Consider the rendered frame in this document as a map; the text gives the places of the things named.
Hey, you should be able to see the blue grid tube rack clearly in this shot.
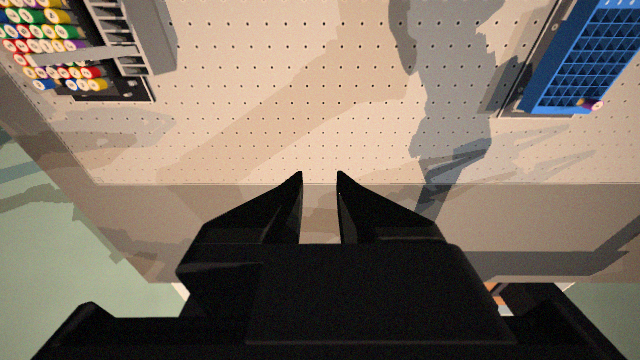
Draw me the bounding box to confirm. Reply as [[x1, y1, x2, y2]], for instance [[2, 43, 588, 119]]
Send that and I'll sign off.
[[517, 0, 640, 114]]

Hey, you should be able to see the grey bar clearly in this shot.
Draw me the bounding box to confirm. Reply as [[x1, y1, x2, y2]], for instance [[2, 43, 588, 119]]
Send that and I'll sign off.
[[24, 45, 140, 67]]

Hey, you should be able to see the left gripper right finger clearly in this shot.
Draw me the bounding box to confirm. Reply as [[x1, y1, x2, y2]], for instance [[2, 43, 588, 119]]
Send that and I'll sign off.
[[336, 171, 448, 243]]

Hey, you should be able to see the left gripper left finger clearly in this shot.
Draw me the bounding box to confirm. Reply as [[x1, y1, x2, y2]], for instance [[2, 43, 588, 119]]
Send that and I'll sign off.
[[190, 171, 303, 246]]

